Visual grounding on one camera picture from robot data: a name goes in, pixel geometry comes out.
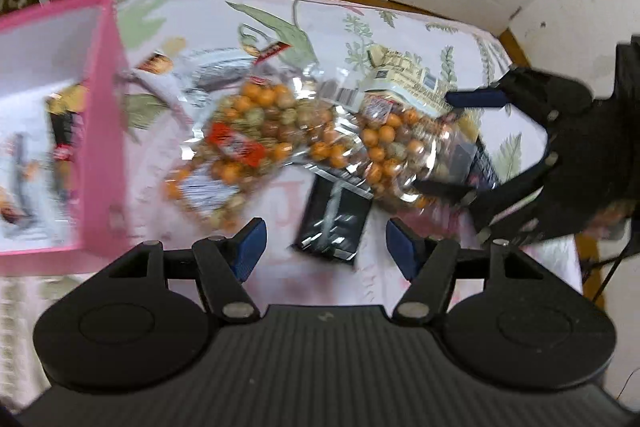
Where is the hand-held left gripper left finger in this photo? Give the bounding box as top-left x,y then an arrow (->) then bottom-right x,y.
107,217 -> 268,323

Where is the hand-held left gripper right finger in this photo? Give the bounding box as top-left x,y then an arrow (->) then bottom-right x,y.
385,217 -> 546,324

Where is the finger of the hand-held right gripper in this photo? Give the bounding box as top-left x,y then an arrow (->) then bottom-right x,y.
444,66 -> 597,134
414,153 -> 562,249

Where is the dark blue snack packet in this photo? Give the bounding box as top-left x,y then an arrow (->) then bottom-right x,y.
440,137 -> 502,196

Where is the black snack packet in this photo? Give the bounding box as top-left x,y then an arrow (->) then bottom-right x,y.
290,174 -> 374,264

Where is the beige snack packet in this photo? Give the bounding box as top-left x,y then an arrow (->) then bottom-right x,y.
360,47 -> 455,116

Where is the orange ball snack bag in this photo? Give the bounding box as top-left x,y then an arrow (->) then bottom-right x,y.
295,69 -> 483,222
164,78 -> 303,229

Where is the silver snack packet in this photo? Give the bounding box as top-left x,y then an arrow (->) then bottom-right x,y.
131,49 -> 253,96

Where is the pink cardboard box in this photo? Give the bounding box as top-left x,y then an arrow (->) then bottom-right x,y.
0,0 -> 133,260

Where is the clear packet with red label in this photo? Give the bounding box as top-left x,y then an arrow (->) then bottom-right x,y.
239,38 -> 318,78

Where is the dark red snack packet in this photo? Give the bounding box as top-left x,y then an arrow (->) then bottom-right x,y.
44,83 -> 90,208

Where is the white orange snack packet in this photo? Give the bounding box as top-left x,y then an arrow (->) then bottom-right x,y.
0,132 -> 43,230

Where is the floral tablecloth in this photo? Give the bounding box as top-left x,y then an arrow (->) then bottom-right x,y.
0,0 -> 586,408

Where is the black cable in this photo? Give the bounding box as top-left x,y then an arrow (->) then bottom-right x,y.
581,249 -> 628,304

